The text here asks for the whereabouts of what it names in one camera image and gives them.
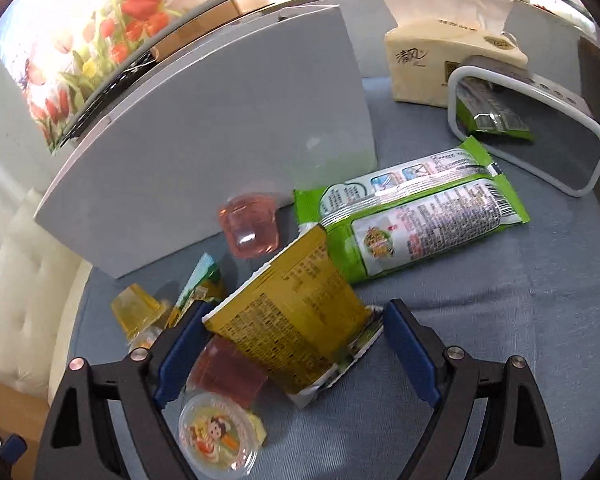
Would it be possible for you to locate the yellow snack bag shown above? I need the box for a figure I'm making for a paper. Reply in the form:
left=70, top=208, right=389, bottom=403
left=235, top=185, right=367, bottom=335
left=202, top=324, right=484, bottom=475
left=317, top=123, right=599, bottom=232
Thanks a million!
left=202, top=226, right=384, bottom=408

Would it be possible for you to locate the cream leather sofa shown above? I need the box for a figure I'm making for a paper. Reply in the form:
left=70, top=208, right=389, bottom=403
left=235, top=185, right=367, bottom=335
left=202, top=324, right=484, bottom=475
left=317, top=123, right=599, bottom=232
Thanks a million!
left=0, top=188, right=92, bottom=403

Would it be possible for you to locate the jelly cup with cartoon lid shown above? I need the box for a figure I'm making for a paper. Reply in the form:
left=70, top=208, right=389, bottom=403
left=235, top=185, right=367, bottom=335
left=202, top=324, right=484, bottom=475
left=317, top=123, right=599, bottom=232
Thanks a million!
left=178, top=392, right=266, bottom=479

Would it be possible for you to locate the yellow jelly cup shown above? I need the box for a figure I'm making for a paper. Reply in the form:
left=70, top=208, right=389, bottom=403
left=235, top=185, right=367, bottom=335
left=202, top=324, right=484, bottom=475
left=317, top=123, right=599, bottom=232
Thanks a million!
left=111, top=284, right=166, bottom=342

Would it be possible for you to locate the red jelly cup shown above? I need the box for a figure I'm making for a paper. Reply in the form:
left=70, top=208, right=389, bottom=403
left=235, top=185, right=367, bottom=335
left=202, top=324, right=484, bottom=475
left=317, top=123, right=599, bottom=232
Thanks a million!
left=186, top=335, right=268, bottom=408

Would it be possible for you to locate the small green snack packet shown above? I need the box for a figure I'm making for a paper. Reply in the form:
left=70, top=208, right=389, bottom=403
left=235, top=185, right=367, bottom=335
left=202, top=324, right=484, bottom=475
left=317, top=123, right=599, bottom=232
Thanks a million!
left=166, top=252, right=226, bottom=328

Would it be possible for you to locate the long green snack pack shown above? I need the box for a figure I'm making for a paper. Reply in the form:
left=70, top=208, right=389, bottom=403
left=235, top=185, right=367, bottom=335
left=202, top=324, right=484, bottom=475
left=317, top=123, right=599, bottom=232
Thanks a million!
left=294, top=136, right=530, bottom=284

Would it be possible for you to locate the pink jelly cup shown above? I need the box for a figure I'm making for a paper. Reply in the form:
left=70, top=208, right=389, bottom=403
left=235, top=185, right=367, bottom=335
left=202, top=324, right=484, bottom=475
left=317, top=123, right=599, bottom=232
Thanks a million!
left=218, top=194, right=279, bottom=259

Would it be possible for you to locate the white cardboard box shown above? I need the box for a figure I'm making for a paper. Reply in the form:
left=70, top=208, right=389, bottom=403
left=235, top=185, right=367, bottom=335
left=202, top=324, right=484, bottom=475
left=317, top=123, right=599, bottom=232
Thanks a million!
left=35, top=4, right=377, bottom=278

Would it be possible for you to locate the beige tissue pack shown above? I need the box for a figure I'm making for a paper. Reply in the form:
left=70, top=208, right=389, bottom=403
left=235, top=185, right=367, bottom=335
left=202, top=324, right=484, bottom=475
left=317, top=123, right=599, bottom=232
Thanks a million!
left=384, top=0, right=528, bottom=107

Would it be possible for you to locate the tulip wall poster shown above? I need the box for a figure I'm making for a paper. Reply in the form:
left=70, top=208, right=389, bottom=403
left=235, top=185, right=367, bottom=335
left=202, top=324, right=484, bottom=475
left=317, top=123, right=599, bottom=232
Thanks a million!
left=0, top=0, right=207, bottom=151

